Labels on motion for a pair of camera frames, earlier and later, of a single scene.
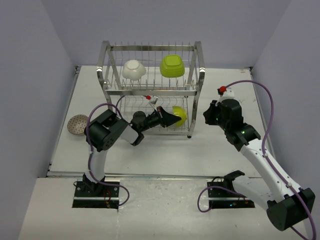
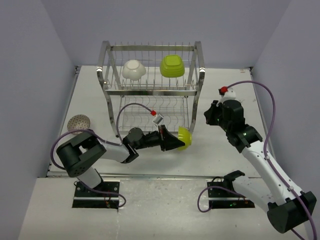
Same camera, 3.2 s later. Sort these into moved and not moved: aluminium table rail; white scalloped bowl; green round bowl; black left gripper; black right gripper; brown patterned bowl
Moved: green round bowl; black left gripper
Not moved: black right gripper; white scalloped bowl; aluminium table rail; brown patterned bowl
